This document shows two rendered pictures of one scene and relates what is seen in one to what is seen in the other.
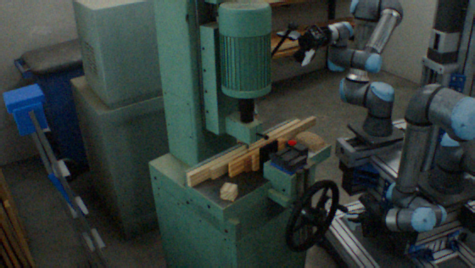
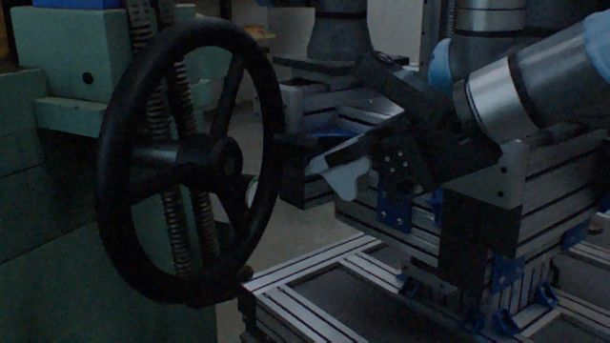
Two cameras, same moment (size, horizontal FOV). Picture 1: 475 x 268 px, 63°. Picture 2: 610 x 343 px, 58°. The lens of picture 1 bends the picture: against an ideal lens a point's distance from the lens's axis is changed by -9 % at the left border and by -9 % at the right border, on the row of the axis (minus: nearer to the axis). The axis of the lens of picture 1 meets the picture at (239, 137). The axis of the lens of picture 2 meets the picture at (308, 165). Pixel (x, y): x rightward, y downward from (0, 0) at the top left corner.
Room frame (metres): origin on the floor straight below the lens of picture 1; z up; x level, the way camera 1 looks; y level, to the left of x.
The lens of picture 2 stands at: (0.62, -0.16, 0.99)
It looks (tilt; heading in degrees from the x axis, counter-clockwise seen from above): 19 degrees down; 339
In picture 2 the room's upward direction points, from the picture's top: straight up
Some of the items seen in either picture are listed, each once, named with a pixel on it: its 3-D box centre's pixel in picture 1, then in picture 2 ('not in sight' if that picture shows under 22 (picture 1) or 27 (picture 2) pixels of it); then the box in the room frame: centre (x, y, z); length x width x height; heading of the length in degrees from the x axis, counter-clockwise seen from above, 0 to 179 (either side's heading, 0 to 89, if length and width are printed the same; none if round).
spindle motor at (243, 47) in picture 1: (245, 48); not in sight; (1.41, -0.03, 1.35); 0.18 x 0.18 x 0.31
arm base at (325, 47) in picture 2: (378, 120); (340, 33); (1.77, -0.68, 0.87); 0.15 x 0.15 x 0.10
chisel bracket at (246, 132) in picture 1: (243, 129); not in sight; (1.42, -0.02, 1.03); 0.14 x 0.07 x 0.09; 42
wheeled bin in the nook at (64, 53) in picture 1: (72, 108); not in sight; (2.84, 1.28, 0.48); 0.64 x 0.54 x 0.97; 126
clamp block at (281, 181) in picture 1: (289, 173); (111, 47); (1.28, -0.18, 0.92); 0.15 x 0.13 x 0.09; 132
